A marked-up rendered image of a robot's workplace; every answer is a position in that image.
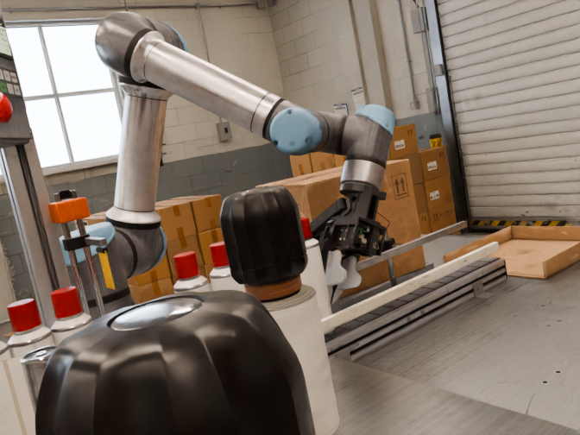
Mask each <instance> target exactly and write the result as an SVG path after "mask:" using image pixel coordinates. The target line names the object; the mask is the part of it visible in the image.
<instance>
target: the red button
mask: <svg viewBox="0 0 580 435"><path fill-rule="evenodd" d="M12 114H13V110H12V105H11V102H10V100H9V99H8V98H7V97H6V96H5V95H4V94H2V93H1V92H0V123H7V122H9V120H10V119H11V117H12Z"/></svg>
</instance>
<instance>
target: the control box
mask: <svg viewBox="0 0 580 435"><path fill-rule="evenodd" d="M0 67H4V68H7V69H10V70H13V71H16V66H15V62H14V59H13V60H7V59H5V58H2V57H0ZM6 97H7V98H8V99H9V100H10V102H11V105H12V110H13V114H12V117H11V119H10V120H9V122H7V123H0V149H1V148H5V147H10V146H17V145H23V144H27V143H29V139H33V134H32V130H31V127H30V123H29V120H28V113H27V110H26V106H25V103H24V99H23V96H22V98H13V97H8V96H6Z"/></svg>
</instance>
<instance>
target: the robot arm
mask: <svg viewBox="0 0 580 435"><path fill-rule="evenodd" d="M94 43H95V49H96V52H97V55H98V58H99V59H100V60H101V61H102V63H103V64H104V65H105V66H106V67H108V68H109V69H110V70H111V71H113V72H115V73H119V80H118V84H119V85H120V86H121V87H122V89H123V90H124V93H125V98H124V107H123V123H122V132H121V141H120V150H119V159H118V168H117V184H116V193H115V202H114V206H113V207H112V208H110V209H109V210H108V211H107V212H106V215H105V222H103V223H99V224H93V225H90V226H87V227H85V230H86V234H89V235H90V236H92V237H102V238H106V239H107V243H108V245H105V246H102V247H101V246H94V245H92V246H90V249H91V255H92V259H93V262H94V266H95V269H96V274H97V277H98V284H99V287H100V291H101V294H102V298H103V302H104V309H105V312H106V314H108V313H110V312H114V311H116V310H118V309H121V308H124V307H127V306H134V305H136V303H135V301H134V300H133V298H132V296H131V293H130V290H129V283H128V281H127V279H129V278H131V277H134V276H136V275H138V274H144V273H146V272H148V271H149V270H150V269H152V268H153V267H155V266H156V265H157V264H158V263H159V262H160V261H161V260H162V258H163V256H164V255H165V253H166V249H167V238H166V234H165V232H163V230H162V228H161V217H160V216H159V215H158V213H157V212H156V211H155V202H156V194H157V186H158V179H159V171H160V163H161V149H162V141H163V133H164V125H165V118H166V110H167V100H168V99H169V98H170V97H171V96H172V95H173V94H175V95H177V96H179V97H181V98H184V99H185V100H187V101H189V102H191V103H193V104H196V105H197V106H199V107H201V108H203V109H205V110H208V111H209V112H211V113H213V114H215V115H217V116H219V117H222V118H223V119H225V120H227V121H229V122H231V123H234V124H235V125H237V126H239V127H241V128H243V129H246V130H248V131H250V132H252V133H254V134H256V135H258V136H260V137H262V138H264V139H266V140H267V141H269V142H272V143H273V144H274V145H275V146H276V147H277V148H278V149H279V150H280V151H281V152H283V153H285V154H290V155H304V154H308V153H316V152H321V153H327V154H338V155H346V159H345V163H344V169H343V173H342V177H341V184H342V185H341V187H340V191H339V192H340V193H341V194H342V195H344V196H345V197H348V198H347V199H344V198H339V199H338V200H337V201H336V202H335V203H333V204H332V205H331V206H330V207H328V208H327V209H326V210H325V211H323V212H322V213H321V214H320V215H319V216H317V217H316V218H315V219H314V220H312V221H311V222H310V225H311V230H312V238H314V239H316V240H317V241H319V247H320V252H321V256H322V261H323V266H324V271H325V279H326V284H327V289H328V294H329V298H330V303H331V304H333V303H334V302H335V301H336V300H337V299H338V298H339V297H340V295H341V294H342V292H343V291H344V290H346V289H351V288H354V287H359V286H360V284H361V282H362V276H361V275H360V274H359V273H357V271H356V265H357V263H358V262H359V259H360V255H362V256H367V257H372V255H379V256H381V251H382V246H383V243H384V238H385V234H386V229H387V228H386V227H384V226H382V225H381V223H380V222H377V221H375V217H376V213H377V209H378V205H379V200H386V196H387V193H386V192H383V191H381V192H380V190H381V186H382V182H383V178H384V173H385V170H386V165H387V161H388V154H389V150H390V146H391V141H392V140H393V138H394V136H393V133H394V123H395V116H394V113H393V112H392V111H391V110H389V109H388V108H386V107H383V106H380V105H377V104H369V105H366V104H364V105H361V106H360V107H358V109H357V110H356V113H355V115H354V116H351V115H349V116H346V115H340V114H334V113H328V112H322V111H315V110H309V109H304V108H302V107H300V106H298V105H296V104H293V103H291V102H289V101H287V100H285V99H283V98H280V97H278V96H276V95H274V94H273V93H271V92H269V91H265V90H263V89H262V88H260V87H258V86H256V85H253V84H251V83H250V82H248V81H246V80H244V79H240V78H238V77H237V76H235V75H233V74H231V73H229V72H226V71H225V70H223V69H221V68H219V67H216V66H214V65H212V64H210V63H208V62H206V61H204V60H202V59H200V58H198V57H196V56H193V55H191V54H189V51H188V47H187V45H186V41H185V40H184V38H183V37H182V35H181V34H180V33H179V32H178V31H177V30H176V29H174V28H172V27H170V26H169V25H167V24H165V23H164V22H159V21H155V20H152V19H149V18H147V17H144V16H140V15H137V14H136V13H132V12H125V11H123V12H117V13H113V14H111V15H109V16H107V17H105V19H103V21H101V22H100V24H99V25H98V28H97V30H96V34H95V40H94ZM380 235H381V236H382V238H381V246H380V249H377V246H378V242H379V237H380ZM97 247H101V248H107V249H108V252H107V256H108V261H109V264H110V271H111V274H112V278H113V282H114V286H115V290H114V289H111V288H108V287H107V286H106V283H105V279H104V273H103V269H102V265H101V261H100V258H99V254H98V252H97V251H96V248H97ZM337 249H338V250H337ZM335 250H336V251H335ZM339 250H341V252H340V251H339ZM75 254H76V257H77V261H78V265H79V271H80V274H81V278H82V281H83V285H84V289H85V295H86V298H87V302H88V306H89V309H90V313H91V316H92V321H93V320H95V319H97V318H100V317H99V313H98V306H97V302H96V299H95V295H94V292H93V288H92V284H91V278H90V275H89V271H88V267H87V264H86V260H85V253H84V250H83V248H82V249H76V250H75ZM342 255H344V256H343V257H342Z"/></svg>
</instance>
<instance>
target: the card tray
mask: <svg viewBox="0 0 580 435"><path fill-rule="evenodd" d="M492 242H498V244H499V251H497V252H495V253H493V254H491V255H488V256H490V257H500V259H504V260H505V262H506V268H507V276H513V277H523V278H533V279H542V280H546V279H548V278H550V277H552V276H553V275H555V274H557V273H558V272H560V271H562V270H564V269H565V268H568V267H569V266H570V265H572V264H574V263H576V262H578V261H580V227H575V226H508V227H507V228H505V229H502V230H499V231H497V232H495V233H493V234H491V235H488V236H486V237H483V238H481V239H479V240H476V241H474V242H473V243H469V244H467V245H465V246H463V247H461V248H459V249H455V250H453V251H451V252H449V253H447V254H445V255H444V264H446V263H447V262H450V261H453V260H455V259H457V258H458V257H460V256H463V255H466V254H468V253H470V252H472V251H474V250H476V249H480V248H481V247H483V246H485V245H488V244H490V243H492Z"/></svg>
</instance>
